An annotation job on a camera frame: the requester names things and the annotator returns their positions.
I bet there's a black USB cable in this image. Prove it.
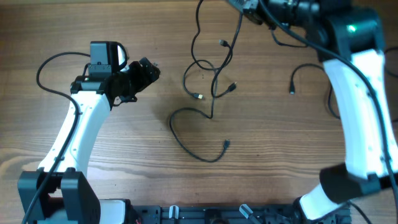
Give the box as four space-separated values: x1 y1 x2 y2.
289 63 341 120
169 71 231 164
182 0 244 100

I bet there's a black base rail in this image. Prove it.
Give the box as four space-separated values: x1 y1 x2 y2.
130 204 296 224

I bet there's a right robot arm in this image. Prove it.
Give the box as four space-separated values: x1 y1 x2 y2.
231 1 397 223

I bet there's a black right camera cable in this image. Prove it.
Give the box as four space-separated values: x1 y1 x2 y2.
257 0 398 215

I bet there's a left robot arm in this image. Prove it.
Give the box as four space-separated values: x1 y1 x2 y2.
17 41 160 223

